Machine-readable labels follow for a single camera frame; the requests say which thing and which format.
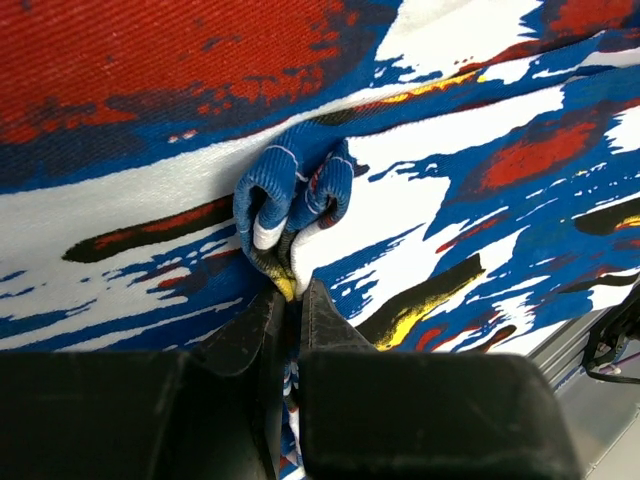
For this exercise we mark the blue white red patterned trousers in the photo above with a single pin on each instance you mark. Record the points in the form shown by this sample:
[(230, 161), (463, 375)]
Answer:
[(162, 160)]

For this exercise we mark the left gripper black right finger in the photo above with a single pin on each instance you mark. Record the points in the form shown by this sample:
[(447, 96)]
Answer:
[(365, 414)]

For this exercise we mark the aluminium rail frame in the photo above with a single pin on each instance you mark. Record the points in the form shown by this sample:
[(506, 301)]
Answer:
[(595, 380)]

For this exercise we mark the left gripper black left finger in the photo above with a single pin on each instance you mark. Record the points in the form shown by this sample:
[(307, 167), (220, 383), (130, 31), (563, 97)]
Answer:
[(213, 412)]

